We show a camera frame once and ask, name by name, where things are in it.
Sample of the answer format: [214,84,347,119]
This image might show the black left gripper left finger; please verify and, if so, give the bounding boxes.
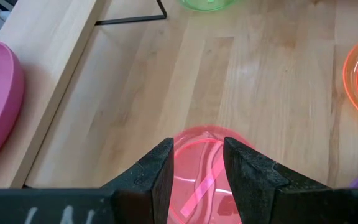
[100,137,175,224]

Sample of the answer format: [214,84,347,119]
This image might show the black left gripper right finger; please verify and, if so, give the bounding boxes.
[223,137,331,224]

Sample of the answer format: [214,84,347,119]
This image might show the pink translucent plate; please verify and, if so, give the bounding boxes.
[167,125,256,224]

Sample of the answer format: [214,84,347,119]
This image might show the green translucent plate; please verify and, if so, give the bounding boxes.
[178,0,239,12]

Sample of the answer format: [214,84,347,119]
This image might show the wooden shelf with black legs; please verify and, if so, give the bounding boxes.
[0,0,168,189]

